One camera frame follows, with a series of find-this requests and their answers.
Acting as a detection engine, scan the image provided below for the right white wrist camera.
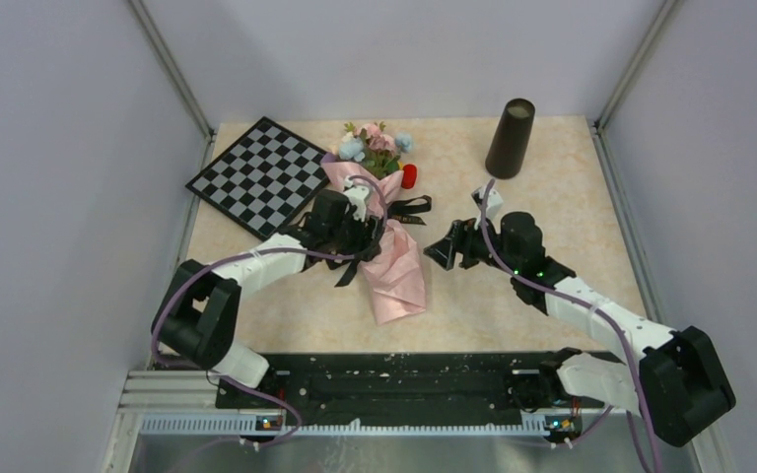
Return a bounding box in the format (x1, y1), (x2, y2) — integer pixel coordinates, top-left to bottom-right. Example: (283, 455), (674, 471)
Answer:
(471, 185), (504, 230)

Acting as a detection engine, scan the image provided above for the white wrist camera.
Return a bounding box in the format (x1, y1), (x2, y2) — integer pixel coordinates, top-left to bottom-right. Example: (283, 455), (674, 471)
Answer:
(343, 184), (372, 222)
(471, 185), (504, 230)

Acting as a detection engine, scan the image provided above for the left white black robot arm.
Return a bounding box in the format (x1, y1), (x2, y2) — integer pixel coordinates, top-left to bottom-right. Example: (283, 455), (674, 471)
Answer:
(151, 183), (386, 408)

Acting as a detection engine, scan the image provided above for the pink flower bouquet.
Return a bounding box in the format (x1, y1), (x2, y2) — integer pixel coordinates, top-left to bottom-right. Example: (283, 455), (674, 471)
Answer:
(321, 122), (432, 325)

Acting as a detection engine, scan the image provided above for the black ribbon with gold lettering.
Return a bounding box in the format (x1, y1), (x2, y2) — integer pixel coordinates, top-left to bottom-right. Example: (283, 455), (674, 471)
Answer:
(280, 194), (434, 289)

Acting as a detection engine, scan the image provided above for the dark brown tall vase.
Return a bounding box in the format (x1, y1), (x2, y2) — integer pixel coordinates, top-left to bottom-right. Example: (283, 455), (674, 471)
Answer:
(485, 99), (535, 180)

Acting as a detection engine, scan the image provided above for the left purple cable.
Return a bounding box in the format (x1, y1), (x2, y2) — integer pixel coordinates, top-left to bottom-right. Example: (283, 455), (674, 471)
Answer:
(150, 173), (389, 449)

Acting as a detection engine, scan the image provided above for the white slotted cable duct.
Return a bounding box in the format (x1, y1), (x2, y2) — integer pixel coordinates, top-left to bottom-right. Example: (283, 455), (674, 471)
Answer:
(139, 413), (579, 438)

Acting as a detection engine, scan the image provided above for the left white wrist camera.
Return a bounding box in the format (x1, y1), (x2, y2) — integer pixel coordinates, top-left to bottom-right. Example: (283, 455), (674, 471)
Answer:
(343, 184), (372, 222)

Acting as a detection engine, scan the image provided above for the black and white checkerboard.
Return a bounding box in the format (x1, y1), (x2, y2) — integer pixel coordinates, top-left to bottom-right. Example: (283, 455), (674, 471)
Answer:
(186, 117), (329, 240)

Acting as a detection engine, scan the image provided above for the red toy block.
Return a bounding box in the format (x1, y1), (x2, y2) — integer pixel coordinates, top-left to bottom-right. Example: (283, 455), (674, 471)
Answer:
(401, 164), (418, 189)

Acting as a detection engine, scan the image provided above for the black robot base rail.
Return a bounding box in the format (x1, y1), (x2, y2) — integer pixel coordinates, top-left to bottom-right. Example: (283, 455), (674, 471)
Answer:
(215, 351), (621, 429)

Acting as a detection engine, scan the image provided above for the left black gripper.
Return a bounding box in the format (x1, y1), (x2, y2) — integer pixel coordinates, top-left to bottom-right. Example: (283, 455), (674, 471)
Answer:
(326, 208), (380, 262)

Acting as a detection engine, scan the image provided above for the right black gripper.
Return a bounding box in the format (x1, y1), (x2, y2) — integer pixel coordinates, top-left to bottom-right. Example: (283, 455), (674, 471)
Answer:
(425, 212), (520, 275)

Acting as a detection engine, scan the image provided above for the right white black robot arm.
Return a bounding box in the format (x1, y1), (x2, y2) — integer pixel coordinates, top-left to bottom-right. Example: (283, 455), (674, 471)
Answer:
(424, 212), (736, 447)

